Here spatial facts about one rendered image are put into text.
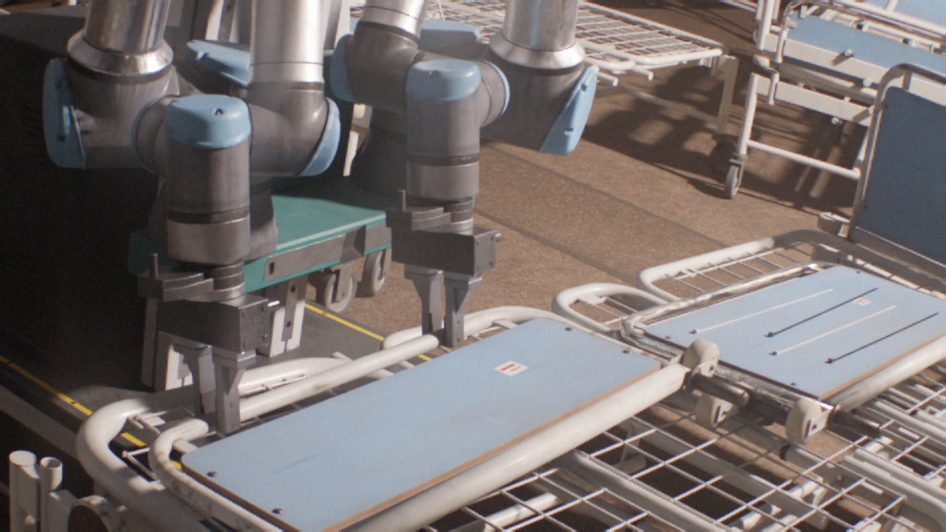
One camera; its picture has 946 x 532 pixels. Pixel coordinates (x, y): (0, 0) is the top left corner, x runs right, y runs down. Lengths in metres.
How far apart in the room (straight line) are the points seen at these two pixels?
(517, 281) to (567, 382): 2.16
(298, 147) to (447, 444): 0.37
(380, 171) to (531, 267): 1.77
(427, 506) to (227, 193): 0.38
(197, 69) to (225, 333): 0.51
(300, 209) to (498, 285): 1.73
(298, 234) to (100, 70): 0.45
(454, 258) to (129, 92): 0.47
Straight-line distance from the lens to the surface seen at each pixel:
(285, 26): 1.69
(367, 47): 1.99
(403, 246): 1.92
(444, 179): 1.84
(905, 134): 3.15
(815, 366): 2.24
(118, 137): 1.92
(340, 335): 2.64
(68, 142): 1.91
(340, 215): 2.24
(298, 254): 2.13
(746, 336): 2.32
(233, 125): 1.53
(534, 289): 3.94
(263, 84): 1.69
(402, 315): 3.62
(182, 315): 1.60
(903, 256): 3.18
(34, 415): 2.32
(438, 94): 1.83
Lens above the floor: 1.36
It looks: 20 degrees down
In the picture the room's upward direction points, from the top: 10 degrees clockwise
